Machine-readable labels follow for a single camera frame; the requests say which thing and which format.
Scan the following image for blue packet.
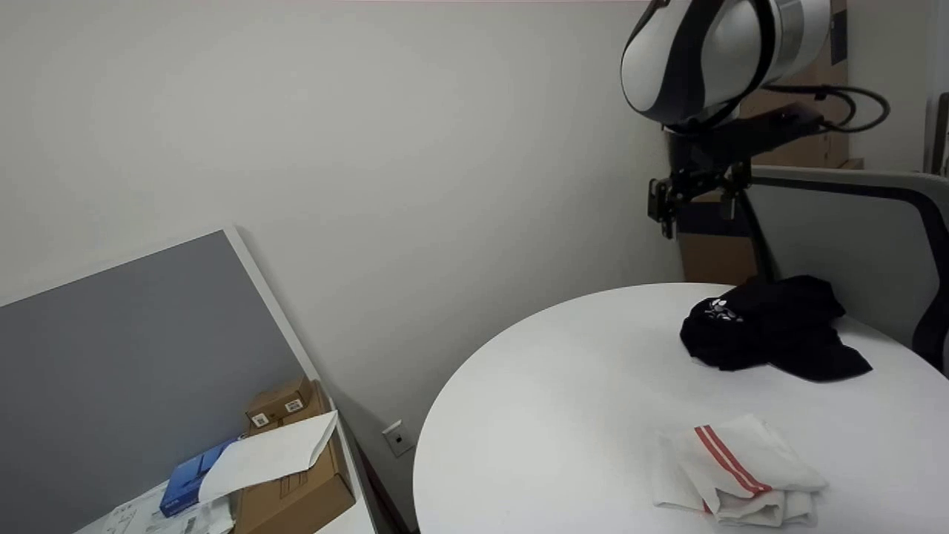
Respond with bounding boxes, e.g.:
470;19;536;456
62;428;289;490
157;440;234;520

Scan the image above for white paper sheet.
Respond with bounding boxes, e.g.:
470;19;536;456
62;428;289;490
197;410;342;511

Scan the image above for large cardboard box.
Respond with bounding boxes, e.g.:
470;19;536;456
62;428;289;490
226;434;358;534

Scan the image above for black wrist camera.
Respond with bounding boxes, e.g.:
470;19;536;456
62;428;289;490
733;102;830;163

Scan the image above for small cardboard box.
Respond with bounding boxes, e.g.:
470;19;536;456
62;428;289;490
243;376;336;440

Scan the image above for white towel with red stripes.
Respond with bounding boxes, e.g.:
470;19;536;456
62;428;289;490
649;413;833;532

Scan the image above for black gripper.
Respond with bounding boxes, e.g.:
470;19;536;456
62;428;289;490
643;123;757;243

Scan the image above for black jacket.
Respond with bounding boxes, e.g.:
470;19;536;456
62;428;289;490
676;274;876;387

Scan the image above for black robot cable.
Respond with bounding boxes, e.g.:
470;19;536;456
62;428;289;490
757;81;894;140

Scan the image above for grey office chair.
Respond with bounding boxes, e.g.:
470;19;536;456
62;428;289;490
741;163;949;381

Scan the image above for grey partition with white frame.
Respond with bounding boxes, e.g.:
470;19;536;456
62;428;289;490
0;222;349;534

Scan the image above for brown cardboard panel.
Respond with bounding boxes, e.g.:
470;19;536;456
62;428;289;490
680;0;854;289

